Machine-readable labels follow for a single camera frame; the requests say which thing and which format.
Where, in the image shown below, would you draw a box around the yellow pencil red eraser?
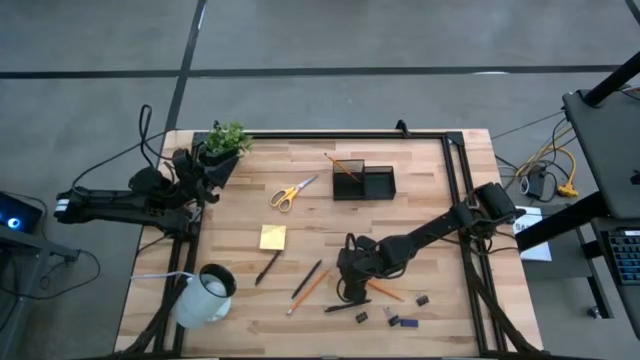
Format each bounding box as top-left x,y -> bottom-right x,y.
367,281 -> 405,303
285,268 -> 331,317
323,152 -> 362,184

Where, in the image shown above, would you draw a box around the black aluminium table frame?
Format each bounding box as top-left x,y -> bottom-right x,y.
113,130 -> 540,359

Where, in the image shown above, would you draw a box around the black pen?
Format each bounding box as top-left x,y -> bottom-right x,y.
290,258 -> 324,300
253,249 -> 283,287
323,298 -> 373,314

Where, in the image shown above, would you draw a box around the black mesh desk organizer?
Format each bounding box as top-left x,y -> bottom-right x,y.
332,158 -> 397,202

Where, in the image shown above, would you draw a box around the yellow sticky note pad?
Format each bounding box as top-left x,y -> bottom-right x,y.
258,223 -> 288,252

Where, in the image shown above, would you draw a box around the black power adapter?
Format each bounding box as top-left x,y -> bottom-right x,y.
519,167 -> 551,202

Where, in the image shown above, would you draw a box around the green plant white pot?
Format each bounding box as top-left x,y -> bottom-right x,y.
203,121 -> 254,157

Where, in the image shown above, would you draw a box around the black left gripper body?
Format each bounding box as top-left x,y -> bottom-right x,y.
171,147 -> 214,204

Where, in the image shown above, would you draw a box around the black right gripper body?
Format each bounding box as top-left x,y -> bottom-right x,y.
335,232 -> 401,296

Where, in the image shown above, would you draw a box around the black device blue light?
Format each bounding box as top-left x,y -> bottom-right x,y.
0,191 -> 45,235

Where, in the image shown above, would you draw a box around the white paper sheet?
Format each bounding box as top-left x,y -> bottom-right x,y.
512,204 -> 554,263

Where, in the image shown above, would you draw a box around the dark grey desk top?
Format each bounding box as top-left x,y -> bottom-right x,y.
561,88 -> 640,221

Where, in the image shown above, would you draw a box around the black pole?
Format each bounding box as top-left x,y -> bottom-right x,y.
582,49 -> 640,109

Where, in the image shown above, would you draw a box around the white cylinder black rim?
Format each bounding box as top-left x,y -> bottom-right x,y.
172,263 -> 238,330

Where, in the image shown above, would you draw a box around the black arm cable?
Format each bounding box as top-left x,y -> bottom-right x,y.
71,103 -> 174,194

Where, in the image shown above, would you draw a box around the yellow power cable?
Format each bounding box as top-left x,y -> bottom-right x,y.
516,130 -> 581,199

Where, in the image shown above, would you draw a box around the black metal side stand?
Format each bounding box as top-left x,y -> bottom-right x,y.
0,224 -> 82,360

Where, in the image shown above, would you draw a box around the yellow handled scissors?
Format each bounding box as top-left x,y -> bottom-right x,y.
268,174 -> 320,214

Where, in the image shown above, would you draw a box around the black computer keyboard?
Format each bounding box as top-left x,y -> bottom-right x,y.
606,228 -> 640,287

